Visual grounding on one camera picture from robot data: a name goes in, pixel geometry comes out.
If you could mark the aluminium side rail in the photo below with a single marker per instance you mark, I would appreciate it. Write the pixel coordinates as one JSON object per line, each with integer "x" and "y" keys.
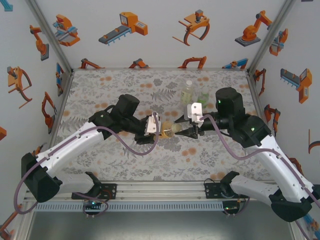
{"x": 67, "y": 85}
{"x": 253, "y": 92}

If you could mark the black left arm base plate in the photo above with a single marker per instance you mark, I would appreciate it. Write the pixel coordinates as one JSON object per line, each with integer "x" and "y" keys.
{"x": 110, "y": 191}

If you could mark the aluminium front rail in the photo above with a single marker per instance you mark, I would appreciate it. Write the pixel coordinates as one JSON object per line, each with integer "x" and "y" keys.
{"x": 160, "y": 191}

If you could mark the pale yellow label plastic bottle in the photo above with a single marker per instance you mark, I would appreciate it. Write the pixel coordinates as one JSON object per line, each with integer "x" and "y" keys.
{"x": 187, "y": 93}

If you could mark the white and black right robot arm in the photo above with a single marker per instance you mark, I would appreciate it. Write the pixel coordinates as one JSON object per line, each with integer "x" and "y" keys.
{"x": 280, "y": 165}

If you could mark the floral patterned table mat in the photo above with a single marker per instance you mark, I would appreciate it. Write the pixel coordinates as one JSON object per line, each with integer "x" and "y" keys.
{"x": 100, "y": 87}

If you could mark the grey corner bracket plate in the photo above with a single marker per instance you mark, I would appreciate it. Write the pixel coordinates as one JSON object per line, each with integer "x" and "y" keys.
{"x": 63, "y": 83}

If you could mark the aluminium corner post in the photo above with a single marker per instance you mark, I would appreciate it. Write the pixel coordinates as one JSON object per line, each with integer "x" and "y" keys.
{"x": 52, "y": 37}
{"x": 270, "y": 37}

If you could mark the green label plastic bottle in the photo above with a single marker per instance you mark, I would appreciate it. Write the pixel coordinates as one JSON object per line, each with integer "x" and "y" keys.
{"x": 203, "y": 97}

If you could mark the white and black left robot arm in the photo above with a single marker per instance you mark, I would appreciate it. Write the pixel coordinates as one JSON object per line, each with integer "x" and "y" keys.
{"x": 70, "y": 147}

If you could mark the aluminium lower frame post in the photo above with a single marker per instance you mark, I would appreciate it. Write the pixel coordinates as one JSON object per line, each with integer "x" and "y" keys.
{"x": 23, "y": 233}
{"x": 298, "y": 232}

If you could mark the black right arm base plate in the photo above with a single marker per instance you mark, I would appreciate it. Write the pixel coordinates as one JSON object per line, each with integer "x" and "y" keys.
{"x": 211, "y": 191}

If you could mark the white bottle cap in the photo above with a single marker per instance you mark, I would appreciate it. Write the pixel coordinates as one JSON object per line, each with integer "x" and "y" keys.
{"x": 189, "y": 82}

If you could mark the small circuit board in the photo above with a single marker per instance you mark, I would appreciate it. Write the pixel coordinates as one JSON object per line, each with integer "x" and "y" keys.
{"x": 93, "y": 203}
{"x": 230, "y": 208}

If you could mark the orange label tea bottle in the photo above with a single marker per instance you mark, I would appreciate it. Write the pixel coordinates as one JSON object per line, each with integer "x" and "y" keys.
{"x": 166, "y": 132}

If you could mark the yellow bottle cap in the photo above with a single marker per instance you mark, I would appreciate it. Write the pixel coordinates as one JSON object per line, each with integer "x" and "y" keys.
{"x": 176, "y": 128}

